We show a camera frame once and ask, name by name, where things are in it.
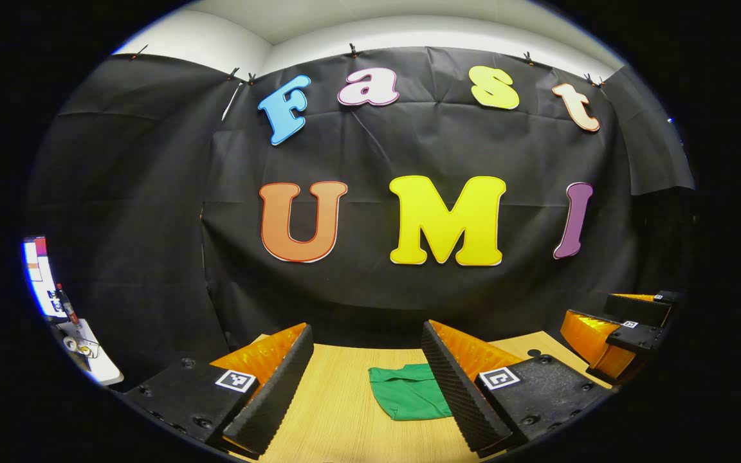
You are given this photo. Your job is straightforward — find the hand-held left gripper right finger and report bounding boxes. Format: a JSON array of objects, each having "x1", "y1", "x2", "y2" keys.
[{"x1": 421, "y1": 320, "x2": 612, "y2": 458}]

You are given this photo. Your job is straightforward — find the green T-shirt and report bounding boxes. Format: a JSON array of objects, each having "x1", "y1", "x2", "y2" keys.
[{"x1": 368, "y1": 363, "x2": 453, "y2": 422}]

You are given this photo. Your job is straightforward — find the white side table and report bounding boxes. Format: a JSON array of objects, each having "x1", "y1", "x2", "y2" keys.
[{"x1": 55, "y1": 318, "x2": 125, "y2": 386}]

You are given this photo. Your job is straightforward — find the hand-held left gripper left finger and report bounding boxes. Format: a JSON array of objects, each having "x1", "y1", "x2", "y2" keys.
[{"x1": 123, "y1": 323, "x2": 315, "y2": 458}]

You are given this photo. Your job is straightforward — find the computer monitor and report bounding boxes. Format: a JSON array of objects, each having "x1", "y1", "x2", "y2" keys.
[{"x1": 22, "y1": 235, "x2": 66, "y2": 319}]

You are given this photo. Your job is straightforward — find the red bottle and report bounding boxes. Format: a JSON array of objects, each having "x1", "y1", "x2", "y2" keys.
[{"x1": 55, "y1": 283, "x2": 80, "y2": 325}]

